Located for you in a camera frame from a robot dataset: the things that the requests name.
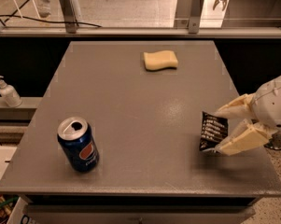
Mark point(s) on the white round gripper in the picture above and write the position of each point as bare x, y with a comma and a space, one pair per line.
273, 104

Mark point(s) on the black rxbar chocolate wrapper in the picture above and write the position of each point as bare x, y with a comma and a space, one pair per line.
214, 130

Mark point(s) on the metal railing beam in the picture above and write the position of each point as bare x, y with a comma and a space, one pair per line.
252, 32

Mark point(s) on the grey table cabinet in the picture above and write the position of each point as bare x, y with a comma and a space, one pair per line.
146, 125

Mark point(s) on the yellow sponge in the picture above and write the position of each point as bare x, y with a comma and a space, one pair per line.
160, 60

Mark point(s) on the blue pepsi can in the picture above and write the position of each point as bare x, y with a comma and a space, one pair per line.
75, 137

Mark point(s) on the white pump lotion bottle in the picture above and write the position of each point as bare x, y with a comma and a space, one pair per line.
9, 94

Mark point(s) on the right metal rail bracket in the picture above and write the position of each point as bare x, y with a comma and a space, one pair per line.
195, 16

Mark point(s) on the metal rail bracket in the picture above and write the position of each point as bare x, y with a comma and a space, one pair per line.
195, 16
69, 16

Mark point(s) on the left metal rail bracket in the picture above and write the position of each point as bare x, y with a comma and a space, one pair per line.
69, 16

